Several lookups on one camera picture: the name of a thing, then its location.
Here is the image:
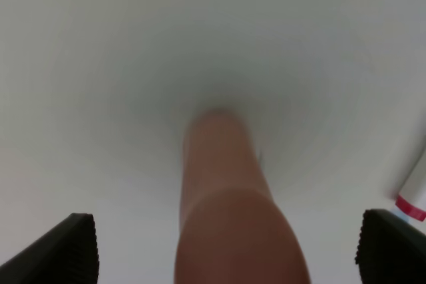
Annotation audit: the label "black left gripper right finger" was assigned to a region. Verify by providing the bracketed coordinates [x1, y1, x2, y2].
[355, 210, 426, 284]

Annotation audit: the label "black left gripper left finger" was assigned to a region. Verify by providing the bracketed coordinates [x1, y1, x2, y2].
[1, 213, 100, 283]

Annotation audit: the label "white marker red caps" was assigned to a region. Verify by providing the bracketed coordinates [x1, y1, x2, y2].
[395, 148, 425, 222]

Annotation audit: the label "pink bottle white cap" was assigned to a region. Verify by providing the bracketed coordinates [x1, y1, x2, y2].
[174, 109, 310, 283]

